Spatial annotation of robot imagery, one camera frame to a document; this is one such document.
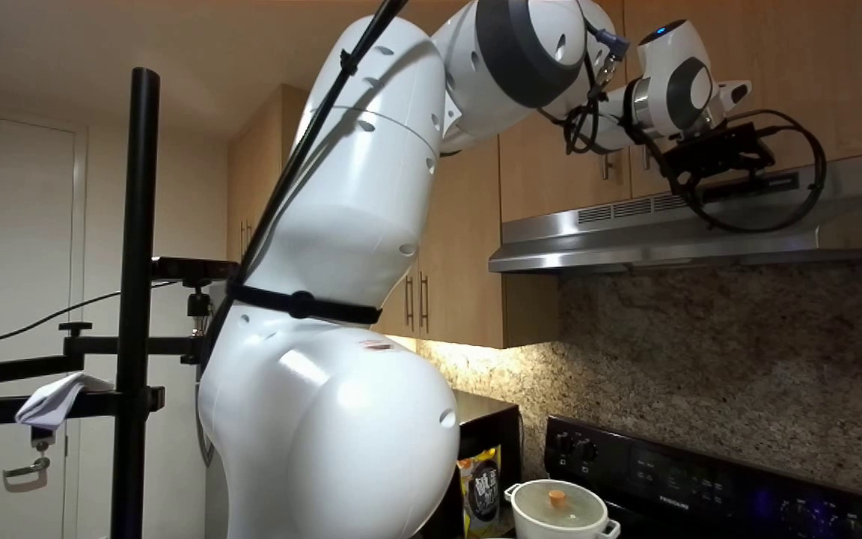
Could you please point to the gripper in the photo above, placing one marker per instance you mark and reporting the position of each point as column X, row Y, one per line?
column 723, row 150

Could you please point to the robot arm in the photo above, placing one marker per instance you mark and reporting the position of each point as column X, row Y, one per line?
column 341, row 419

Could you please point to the wooden cabinet above hood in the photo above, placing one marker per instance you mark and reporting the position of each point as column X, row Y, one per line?
column 790, row 67

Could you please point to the black stove knob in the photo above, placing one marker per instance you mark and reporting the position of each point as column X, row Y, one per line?
column 565, row 444
column 587, row 451
column 801, row 518
column 855, row 528

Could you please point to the black stove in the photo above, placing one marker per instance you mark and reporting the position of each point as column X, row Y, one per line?
column 685, row 479

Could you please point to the stainless steel range hood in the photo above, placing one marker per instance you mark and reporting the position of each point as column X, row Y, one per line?
column 663, row 236

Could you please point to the wooden cabinet door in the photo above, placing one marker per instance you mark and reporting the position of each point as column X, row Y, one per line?
column 551, row 180
column 798, row 67

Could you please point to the black microwave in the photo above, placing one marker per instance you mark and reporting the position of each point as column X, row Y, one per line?
column 487, row 427

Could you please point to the glass pot lid orange knob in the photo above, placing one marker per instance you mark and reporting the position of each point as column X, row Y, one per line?
column 557, row 503

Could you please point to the white pot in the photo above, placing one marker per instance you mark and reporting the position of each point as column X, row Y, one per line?
column 551, row 525

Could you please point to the yellow and black snack bag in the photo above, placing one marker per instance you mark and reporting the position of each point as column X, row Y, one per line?
column 482, row 490

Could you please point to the white cloth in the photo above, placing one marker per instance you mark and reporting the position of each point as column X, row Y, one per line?
column 53, row 400

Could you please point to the white door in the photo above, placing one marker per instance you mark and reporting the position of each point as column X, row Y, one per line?
column 12, row 262

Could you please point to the grey metal clamp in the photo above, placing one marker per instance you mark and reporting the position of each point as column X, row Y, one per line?
column 27, row 473

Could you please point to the wooden wall cabinet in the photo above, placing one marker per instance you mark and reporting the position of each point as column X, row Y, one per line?
column 468, row 254

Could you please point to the camera on mount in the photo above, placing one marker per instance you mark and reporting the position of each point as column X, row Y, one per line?
column 135, row 299

